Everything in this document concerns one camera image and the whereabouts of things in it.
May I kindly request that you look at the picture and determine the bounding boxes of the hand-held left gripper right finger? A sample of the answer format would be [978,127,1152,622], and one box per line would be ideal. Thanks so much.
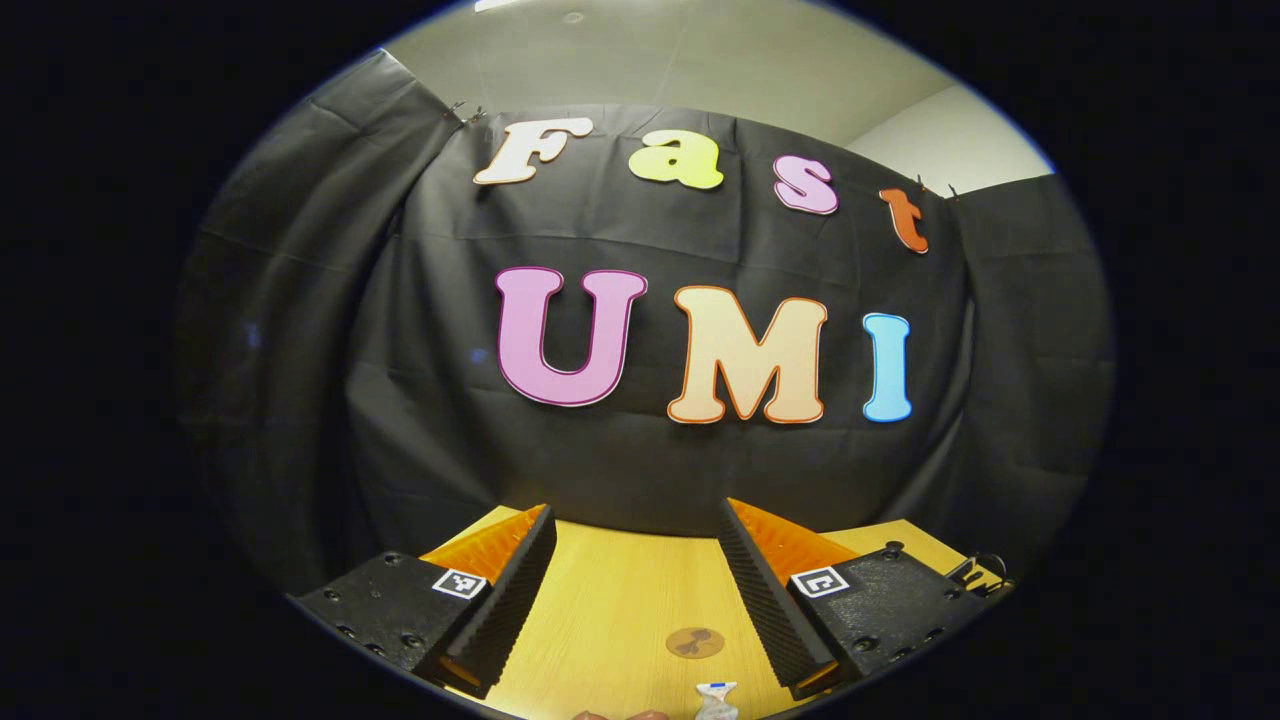
[720,497,1001,701]

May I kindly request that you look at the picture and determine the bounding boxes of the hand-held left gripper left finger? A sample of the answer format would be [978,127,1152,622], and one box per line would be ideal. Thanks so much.
[288,503,558,701]

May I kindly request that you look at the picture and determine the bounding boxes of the round brown coaster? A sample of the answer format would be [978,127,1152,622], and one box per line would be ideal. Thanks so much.
[666,627,726,660]

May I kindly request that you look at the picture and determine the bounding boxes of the wooden desktop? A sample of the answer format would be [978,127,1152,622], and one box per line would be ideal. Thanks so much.
[420,505,1011,720]

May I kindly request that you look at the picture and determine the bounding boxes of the black backdrop cloth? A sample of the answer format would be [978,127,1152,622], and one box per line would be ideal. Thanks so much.
[175,50,1116,601]

